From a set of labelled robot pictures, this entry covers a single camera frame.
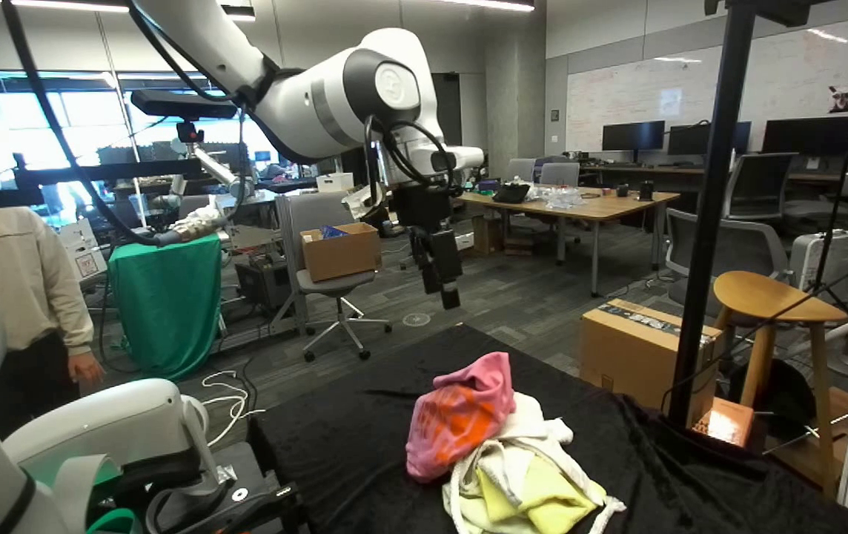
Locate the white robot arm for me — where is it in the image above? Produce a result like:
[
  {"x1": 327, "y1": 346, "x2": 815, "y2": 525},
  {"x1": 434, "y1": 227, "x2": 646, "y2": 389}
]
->
[{"x1": 0, "y1": 0, "x2": 483, "y2": 534}]

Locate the wooden stool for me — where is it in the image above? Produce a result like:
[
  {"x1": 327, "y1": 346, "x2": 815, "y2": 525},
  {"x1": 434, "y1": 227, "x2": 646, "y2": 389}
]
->
[{"x1": 711, "y1": 270, "x2": 846, "y2": 494}]

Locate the yellow microfiber cloth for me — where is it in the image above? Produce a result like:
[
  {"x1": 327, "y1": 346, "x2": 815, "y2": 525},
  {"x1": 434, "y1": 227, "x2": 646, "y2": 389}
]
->
[{"x1": 461, "y1": 451, "x2": 601, "y2": 534}]

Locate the cardboard box on floor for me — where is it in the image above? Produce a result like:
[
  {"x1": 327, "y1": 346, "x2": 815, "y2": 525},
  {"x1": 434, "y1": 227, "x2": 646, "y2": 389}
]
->
[{"x1": 579, "y1": 298, "x2": 683, "y2": 414}]

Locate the office chair with box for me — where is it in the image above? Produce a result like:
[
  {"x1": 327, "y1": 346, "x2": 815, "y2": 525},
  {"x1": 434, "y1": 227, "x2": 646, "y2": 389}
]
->
[{"x1": 278, "y1": 192, "x2": 391, "y2": 359}]

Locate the black camera stand pole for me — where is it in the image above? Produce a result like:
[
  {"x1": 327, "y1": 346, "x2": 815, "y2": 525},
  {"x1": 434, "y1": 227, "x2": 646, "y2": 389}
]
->
[{"x1": 668, "y1": 0, "x2": 821, "y2": 432}]

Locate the person in beige sweater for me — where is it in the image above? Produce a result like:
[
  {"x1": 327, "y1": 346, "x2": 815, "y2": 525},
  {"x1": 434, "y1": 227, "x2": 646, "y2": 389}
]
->
[{"x1": 0, "y1": 206, "x2": 105, "y2": 435}]

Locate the white rope loop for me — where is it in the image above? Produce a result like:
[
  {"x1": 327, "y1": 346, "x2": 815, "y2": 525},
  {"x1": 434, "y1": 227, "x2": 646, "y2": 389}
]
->
[{"x1": 440, "y1": 393, "x2": 631, "y2": 534}]

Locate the pink printed cloth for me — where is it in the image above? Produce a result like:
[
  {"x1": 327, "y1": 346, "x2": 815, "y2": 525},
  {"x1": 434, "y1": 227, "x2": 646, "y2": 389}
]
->
[{"x1": 403, "y1": 349, "x2": 517, "y2": 482}]

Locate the green draped table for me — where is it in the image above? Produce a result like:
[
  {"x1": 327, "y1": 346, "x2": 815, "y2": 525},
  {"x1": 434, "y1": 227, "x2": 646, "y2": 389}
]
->
[{"x1": 111, "y1": 238, "x2": 222, "y2": 380}]

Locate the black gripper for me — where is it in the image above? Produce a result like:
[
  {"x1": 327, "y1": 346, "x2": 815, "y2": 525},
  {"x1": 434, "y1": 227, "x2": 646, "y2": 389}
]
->
[{"x1": 395, "y1": 186, "x2": 464, "y2": 309}]

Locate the black velvet table cloth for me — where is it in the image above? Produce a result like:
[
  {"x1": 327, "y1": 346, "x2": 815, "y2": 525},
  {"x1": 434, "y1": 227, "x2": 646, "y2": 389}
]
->
[{"x1": 256, "y1": 327, "x2": 848, "y2": 534}]

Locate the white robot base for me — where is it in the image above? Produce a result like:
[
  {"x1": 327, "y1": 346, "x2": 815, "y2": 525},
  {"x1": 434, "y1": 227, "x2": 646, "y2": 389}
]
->
[{"x1": 4, "y1": 380, "x2": 247, "y2": 534}]

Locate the wooden office table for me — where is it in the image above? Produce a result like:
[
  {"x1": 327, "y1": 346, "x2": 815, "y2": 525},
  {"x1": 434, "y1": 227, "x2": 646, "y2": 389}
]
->
[{"x1": 464, "y1": 186, "x2": 677, "y2": 295}]

